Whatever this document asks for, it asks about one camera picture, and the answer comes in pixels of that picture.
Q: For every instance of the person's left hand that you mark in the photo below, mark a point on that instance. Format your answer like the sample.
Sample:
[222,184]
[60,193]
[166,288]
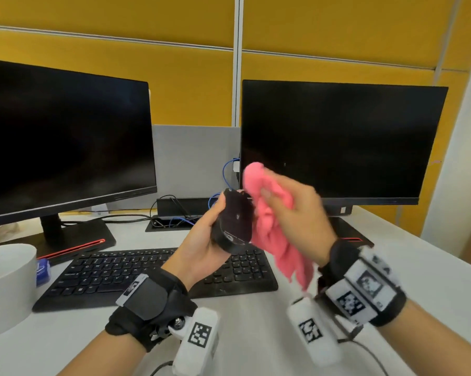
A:
[196,250]

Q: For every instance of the person's right hand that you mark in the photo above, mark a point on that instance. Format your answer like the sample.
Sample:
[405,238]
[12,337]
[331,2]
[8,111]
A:
[306,223]

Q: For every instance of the pink cloth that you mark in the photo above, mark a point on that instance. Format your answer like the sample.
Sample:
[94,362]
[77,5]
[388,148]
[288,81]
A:
[267,227]

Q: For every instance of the black white-speckled mouse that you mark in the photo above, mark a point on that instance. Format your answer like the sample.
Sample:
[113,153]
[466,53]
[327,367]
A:
[233,223]

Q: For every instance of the person's left forearm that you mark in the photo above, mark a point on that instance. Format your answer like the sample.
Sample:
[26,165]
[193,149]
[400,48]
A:
[106,356]

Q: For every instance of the grey partition panel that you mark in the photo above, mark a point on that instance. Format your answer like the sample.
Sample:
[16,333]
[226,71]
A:
[192,164]

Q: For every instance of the black computer monitor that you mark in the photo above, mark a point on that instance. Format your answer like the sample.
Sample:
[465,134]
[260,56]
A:
[63,140]
[357,140]

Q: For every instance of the black keyboard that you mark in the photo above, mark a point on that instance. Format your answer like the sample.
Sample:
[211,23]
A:
[102,278]

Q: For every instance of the small blue object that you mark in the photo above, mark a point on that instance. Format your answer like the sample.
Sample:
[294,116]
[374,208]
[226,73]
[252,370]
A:
[43,272]

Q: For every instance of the white cabinet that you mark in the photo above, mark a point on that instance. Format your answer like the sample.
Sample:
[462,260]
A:
[455,172]

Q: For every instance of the brown cardboard box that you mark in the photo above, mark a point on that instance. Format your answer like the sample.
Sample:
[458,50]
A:
[0,234]

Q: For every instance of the white round container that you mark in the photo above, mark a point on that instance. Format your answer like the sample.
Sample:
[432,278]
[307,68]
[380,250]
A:
[4,293]

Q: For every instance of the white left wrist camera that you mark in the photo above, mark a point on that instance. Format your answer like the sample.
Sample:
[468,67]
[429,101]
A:
[196,344]

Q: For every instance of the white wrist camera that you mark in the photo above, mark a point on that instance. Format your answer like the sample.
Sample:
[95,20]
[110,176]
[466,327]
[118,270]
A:
[196,344]
[314,332]

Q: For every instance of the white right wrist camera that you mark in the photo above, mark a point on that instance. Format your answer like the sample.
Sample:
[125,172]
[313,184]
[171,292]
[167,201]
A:
[314,332]

